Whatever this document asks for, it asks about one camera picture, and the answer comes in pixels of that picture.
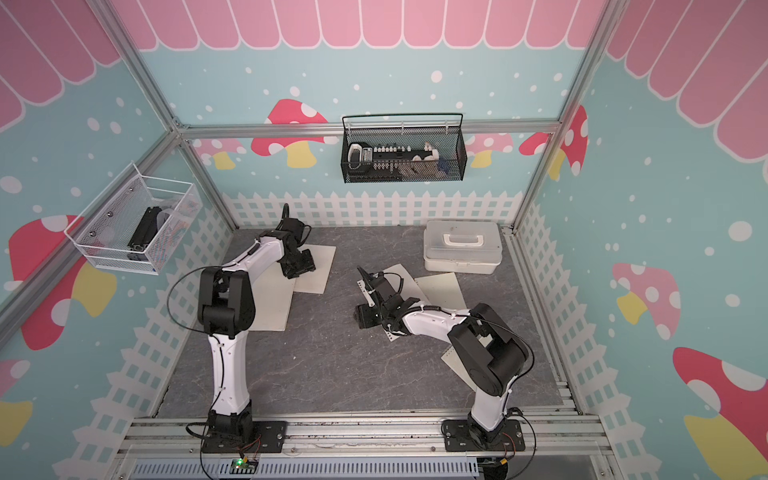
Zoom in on items in black basket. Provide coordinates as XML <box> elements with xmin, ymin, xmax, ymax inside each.
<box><xmin>341</xmin><ymin>142</ymin><xmax>451</xmax><ymax>182</ymax></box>

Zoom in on black wire mesh basket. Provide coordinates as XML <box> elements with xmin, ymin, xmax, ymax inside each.
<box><xmin>340</xmin><ymin>112</ymin><xmax>467</xmax><ymax>183</ymax></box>

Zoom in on large spiral notebook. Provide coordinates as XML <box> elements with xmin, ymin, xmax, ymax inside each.
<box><xmin>249</xmin><ymin>263</ymin><xmax>296</xmax><ymax>332</ymax></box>

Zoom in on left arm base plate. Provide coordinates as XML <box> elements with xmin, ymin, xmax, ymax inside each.
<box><xmin>201</xmin><ymin>419</ymin><xmax>288</xmax><ymax>454</ymax></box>

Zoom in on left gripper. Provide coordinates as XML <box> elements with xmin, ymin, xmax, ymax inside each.
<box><xmin>278</xmin><ymin>250</ymin><xmax>315</xmax><ymax>281</ymax></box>

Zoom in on white wire mesh basket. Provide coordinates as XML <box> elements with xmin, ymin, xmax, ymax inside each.
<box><xmin>64</xmin><ymin>164</ymin><xmax>203</xmax><ymax>275</ymax></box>

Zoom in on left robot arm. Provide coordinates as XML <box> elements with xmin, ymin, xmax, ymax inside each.
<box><xmin>197</xmin><ymin>217</ymin><xmax>315</xmax><ymax>443</ymax></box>

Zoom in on white plastic storage box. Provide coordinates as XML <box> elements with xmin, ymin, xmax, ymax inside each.
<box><xmin>423</xmin><ymin>220</ymin><xmax>503</xmax><ymax>275</ymax></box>

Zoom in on green circuit board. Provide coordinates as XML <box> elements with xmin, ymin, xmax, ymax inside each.
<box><xmin>229</xmin><ymin>458</ymin><xmax>259</xmax><ymax>475</ymax></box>

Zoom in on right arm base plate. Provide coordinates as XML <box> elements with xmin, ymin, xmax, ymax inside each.
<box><xmin>441</xmin><ymin>419</ymin><xmax>526</xmax><ymax>453</ymax></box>

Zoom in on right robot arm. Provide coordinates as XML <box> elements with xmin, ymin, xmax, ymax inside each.
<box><xmin>355</xmin><ymin>268</ymin><xmax>535</xmax><ymax>443</ymax></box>

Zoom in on black block in white basket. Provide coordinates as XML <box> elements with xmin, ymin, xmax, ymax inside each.
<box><xmin>127</xmin><ymin>206</ymin><xmax>162</xmax><ymax>261</ymax></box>

